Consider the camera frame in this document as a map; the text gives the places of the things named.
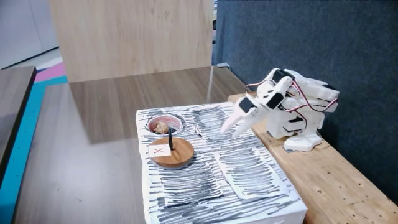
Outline brown debris clump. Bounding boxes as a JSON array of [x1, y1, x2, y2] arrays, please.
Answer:
[[154, 121, 170, 135]]

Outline wide scribbled paper sheet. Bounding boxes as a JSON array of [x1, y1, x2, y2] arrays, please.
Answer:
[[214, 146, 290, 200]]

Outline round wooden disc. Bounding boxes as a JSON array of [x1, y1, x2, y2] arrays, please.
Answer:
[[149, 136, 195, 169]]

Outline black peg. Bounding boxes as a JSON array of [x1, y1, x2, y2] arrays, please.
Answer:
[[167, 127, 175, 151]]

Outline narrow scribbled paper sheet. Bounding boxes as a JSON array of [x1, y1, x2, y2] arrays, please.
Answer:
[[158, 161, 224, 206]]

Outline white card with red cross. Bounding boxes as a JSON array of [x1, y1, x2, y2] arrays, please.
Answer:
[[148, 144, 172, 159]]

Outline dark blue fabric partition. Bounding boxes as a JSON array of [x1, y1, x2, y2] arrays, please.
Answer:
[[211, 0, 398, 206]]

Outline box covered in scribbled paper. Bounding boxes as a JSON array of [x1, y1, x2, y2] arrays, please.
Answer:
[[135, 101, 308, 224]]

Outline light wooden plank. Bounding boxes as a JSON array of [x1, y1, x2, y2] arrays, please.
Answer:
[[228, 90, 398, 224]]

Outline light wooden panel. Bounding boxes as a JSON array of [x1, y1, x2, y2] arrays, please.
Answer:
[[49, 0, 215, 83]]

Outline dark wooden side table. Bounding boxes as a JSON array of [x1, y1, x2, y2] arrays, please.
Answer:
[[0, 65, 37, 187]]

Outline red black wrist cable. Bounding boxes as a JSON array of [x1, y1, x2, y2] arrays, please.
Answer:
[[245, 78, 277, 93]]

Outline red black base cable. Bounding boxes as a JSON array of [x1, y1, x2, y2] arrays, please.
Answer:
[[290, 80, 339, 131]]

